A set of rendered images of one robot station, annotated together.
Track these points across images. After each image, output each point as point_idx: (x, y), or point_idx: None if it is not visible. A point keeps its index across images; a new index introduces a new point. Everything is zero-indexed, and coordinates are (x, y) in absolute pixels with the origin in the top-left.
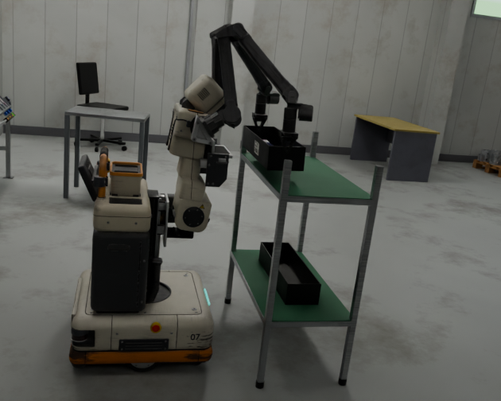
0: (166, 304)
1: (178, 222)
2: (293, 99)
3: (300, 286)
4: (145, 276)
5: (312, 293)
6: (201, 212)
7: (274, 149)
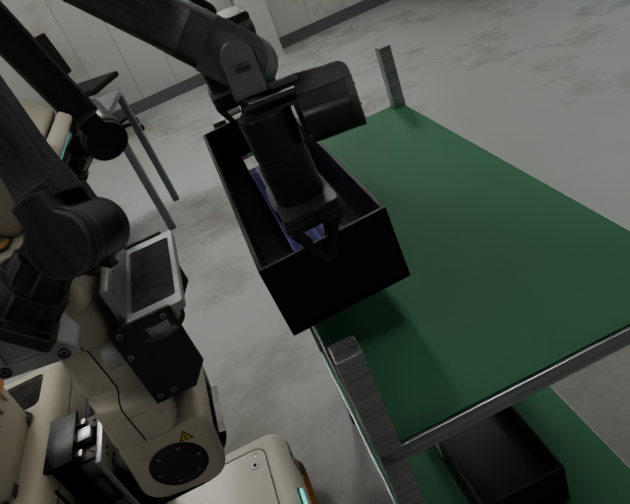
0: None
1: (151, 490)
2: (250, 79)
3: (515, 498)
4: None
5: (548, 492)
6: (191, 446)
7: (282, 270)
